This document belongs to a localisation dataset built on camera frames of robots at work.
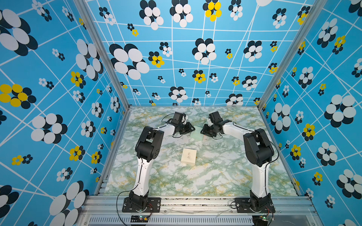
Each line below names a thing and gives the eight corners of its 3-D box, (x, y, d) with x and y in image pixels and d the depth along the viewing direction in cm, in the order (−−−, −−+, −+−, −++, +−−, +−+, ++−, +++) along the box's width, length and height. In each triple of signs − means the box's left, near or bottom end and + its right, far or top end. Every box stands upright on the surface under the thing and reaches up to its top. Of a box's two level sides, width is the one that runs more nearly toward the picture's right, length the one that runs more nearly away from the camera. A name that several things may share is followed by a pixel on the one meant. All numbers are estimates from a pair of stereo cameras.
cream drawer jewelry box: (180, 163, 91) (180, 160, 88) (183, 150, 96) (183, 147, 94) (195, 165, 90) (195, 163, 87) (197, 152, 95) (197, 149, 93)
